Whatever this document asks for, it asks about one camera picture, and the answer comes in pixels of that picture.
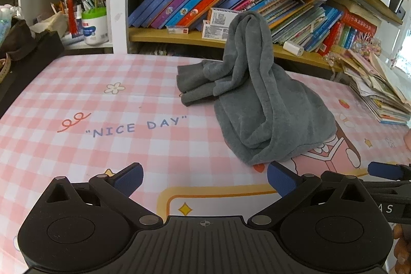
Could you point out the pink candy bundle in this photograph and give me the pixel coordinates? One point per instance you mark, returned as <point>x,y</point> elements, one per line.
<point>364,44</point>

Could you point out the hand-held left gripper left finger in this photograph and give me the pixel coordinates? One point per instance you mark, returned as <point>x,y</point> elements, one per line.
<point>130,179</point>

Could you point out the person's right hand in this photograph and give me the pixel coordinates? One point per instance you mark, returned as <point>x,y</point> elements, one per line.
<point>404,245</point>

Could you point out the white paper roll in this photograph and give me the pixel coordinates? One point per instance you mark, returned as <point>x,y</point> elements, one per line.
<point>292,48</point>

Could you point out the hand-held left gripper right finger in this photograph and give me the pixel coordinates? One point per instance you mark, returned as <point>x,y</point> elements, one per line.
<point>282,179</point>

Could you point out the pink checked table mat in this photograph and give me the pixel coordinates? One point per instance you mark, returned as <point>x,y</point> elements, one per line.
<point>96,100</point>

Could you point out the white jar green lid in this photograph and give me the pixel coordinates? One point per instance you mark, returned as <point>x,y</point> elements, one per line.
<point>94,30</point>

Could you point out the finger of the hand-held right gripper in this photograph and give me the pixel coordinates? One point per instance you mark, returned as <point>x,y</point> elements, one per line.
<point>383,169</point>

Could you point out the cream cloth pouch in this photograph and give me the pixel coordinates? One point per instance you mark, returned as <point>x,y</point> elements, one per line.
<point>53,23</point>

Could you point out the grey fleece garment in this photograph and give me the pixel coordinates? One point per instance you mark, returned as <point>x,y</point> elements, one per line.
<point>257,100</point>

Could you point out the dark brown bag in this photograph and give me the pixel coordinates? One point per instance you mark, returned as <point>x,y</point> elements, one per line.
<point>29,49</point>

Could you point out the red tassel ornament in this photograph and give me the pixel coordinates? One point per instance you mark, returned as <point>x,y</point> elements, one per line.
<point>72,14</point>

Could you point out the small black device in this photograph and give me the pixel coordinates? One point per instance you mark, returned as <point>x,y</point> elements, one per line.
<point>396,4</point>

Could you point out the wooden bookshelf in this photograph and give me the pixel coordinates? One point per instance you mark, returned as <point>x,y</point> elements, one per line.
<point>154,33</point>

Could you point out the stack of booklets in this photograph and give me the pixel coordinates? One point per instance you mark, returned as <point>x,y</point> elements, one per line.
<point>379,91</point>

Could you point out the orange white box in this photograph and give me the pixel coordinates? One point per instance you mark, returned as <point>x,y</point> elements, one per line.
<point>221,16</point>

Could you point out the small white red box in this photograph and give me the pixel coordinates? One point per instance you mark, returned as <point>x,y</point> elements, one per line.
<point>178,30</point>

